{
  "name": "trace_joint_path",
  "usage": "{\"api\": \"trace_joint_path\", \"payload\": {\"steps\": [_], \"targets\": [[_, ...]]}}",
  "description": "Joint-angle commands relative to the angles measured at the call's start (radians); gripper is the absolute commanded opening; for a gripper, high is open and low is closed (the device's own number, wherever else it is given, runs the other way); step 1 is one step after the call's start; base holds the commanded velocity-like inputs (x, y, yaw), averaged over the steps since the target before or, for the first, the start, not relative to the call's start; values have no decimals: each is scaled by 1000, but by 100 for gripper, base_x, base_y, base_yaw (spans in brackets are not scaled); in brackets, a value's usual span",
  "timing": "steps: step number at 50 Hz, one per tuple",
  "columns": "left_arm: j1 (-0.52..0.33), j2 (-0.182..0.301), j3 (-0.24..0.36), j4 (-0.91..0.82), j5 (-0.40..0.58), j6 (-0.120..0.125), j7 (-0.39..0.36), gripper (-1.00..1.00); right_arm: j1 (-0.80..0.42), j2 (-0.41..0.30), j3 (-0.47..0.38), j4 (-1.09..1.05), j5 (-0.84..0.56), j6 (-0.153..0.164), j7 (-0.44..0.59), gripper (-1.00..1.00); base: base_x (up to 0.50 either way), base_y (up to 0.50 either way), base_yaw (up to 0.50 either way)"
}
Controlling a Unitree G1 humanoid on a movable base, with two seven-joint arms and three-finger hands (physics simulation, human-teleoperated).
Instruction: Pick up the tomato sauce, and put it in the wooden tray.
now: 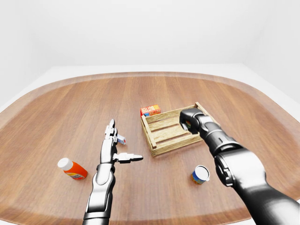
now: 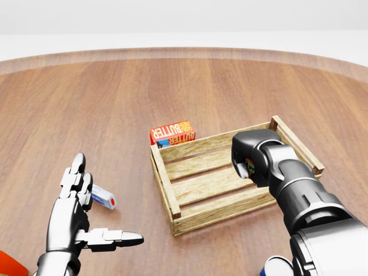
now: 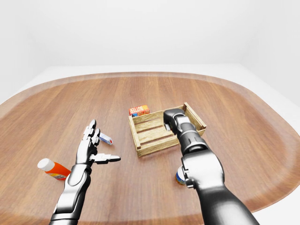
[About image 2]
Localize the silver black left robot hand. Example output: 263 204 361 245
45 152 145 255

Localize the small white box red dot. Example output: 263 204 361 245
90 183 118 211

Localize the red butter box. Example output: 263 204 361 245
149 120 197 150

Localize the orange object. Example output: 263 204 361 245
0 250 29 276

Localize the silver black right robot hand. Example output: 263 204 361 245
231 128 283 188

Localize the blue white tin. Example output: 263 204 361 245
258 255 294 276

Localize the wooden slat tray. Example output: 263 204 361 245
149 114 325 237

